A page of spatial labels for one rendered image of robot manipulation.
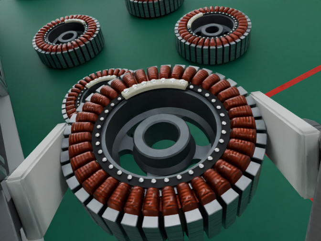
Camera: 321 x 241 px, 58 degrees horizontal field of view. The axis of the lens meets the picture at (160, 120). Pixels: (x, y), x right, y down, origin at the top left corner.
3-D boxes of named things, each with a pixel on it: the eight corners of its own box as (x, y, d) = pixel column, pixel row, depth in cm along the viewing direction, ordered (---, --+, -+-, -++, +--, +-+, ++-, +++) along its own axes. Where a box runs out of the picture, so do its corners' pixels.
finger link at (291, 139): (302, 133, 11) (322, 130, 11) (248, 92, 18) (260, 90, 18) (303, 201, 12) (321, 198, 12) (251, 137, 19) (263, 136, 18)
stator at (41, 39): (85, 74, 45) (76, 54, 42) (27, 66, 48) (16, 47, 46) (115, 33, 51) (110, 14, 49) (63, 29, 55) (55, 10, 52)
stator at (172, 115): (290, 235, 14) (308, 201, 12) (70, 268, 15) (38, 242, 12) (230, 88, 22) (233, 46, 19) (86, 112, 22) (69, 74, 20)
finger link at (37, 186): (43, 240, 12) (26, 243, 12) (80, 164, 19) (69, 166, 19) (21, 177, 11) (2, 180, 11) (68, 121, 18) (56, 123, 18)
